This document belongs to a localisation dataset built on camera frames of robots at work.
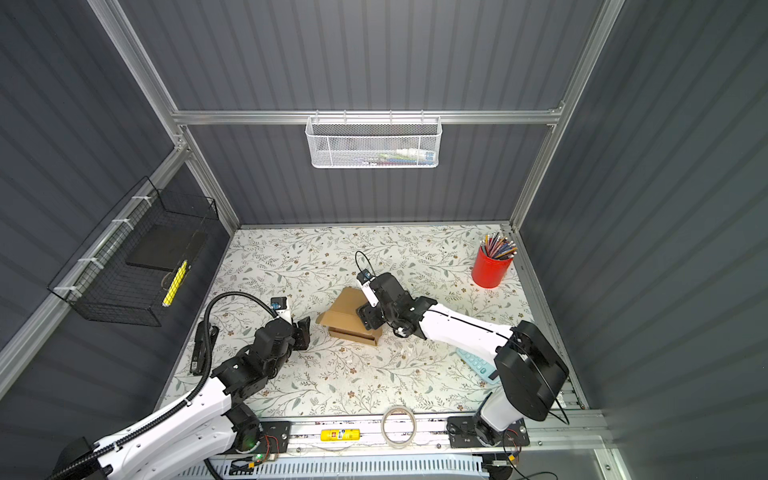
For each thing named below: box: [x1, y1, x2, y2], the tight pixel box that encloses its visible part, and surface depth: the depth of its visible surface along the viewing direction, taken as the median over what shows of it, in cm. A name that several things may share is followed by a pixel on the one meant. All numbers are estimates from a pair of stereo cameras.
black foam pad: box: [125, 224, 208, 272], surface depth 77 cm
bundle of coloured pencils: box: [479, 232, 518, 260], surface depth 98 cm
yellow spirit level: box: [320, 429, 361, 441], surface depth 74 cm
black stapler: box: [190, 321, 220, 376], surface depth 86 cm
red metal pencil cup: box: [472, 246, 513, 288], surface depth 103 cm
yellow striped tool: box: [162, 260, 188, 307], surface depth 71 cm
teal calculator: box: [456, 347, 499, 385], surface depth 84 cm
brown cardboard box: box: [315, 286, 382, 346], surface depth 86 cm
